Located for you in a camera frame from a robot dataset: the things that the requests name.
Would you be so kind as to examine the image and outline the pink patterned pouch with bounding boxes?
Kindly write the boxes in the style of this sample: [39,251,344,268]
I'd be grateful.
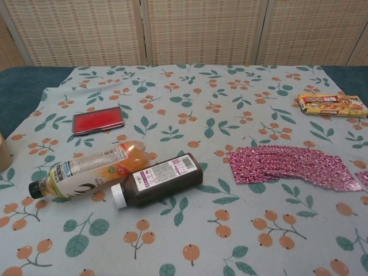
[227,144,363,192]

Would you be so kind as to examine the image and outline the floral print tablecloth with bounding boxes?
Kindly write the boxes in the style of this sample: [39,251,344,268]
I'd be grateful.
[0,64,368,276]

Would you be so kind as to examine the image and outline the dark brown drink bottle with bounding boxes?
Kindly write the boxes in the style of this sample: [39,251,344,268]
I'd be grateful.
[110,152,204,209]

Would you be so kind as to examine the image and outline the red ink stamp pad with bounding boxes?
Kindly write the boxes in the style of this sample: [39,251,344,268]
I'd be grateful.
[71,106,125,136]

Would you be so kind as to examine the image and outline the orange juice bottle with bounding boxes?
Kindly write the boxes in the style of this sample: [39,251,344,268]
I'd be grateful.
[28,140,150,200]

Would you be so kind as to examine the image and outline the woven bamboo screen panel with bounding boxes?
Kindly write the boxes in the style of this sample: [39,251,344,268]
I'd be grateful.
[0,11,25,71]
[140,0,270,67]
[254,0,368,67]
[0,0,149,68]
[346,31,368,67]

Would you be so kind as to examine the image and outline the yellow curry box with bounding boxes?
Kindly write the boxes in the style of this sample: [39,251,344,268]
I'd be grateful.
[297,93,368,119]

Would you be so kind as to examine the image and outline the wooden bowl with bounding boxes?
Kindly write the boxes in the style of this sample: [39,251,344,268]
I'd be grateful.
[0,133,14,173]

